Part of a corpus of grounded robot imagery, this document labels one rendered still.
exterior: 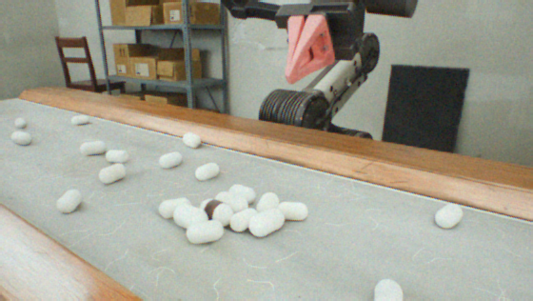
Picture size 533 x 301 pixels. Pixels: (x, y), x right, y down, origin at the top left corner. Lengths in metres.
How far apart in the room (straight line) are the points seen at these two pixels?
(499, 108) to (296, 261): 2.13
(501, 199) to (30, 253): 0.44
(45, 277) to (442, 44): 2.25
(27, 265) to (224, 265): 0.14
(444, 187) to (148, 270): 0.33
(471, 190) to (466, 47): 1.92
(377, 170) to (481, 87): 1.91
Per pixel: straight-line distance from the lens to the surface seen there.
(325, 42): 0.45
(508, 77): 2.33
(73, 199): 0.41
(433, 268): 0.32
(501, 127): 2.37
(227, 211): 0.33
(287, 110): 0.75
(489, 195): 0.44
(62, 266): 0.28
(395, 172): 0.45
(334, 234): 0.33
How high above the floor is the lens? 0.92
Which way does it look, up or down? 19 degrees down
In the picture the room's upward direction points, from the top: straight up
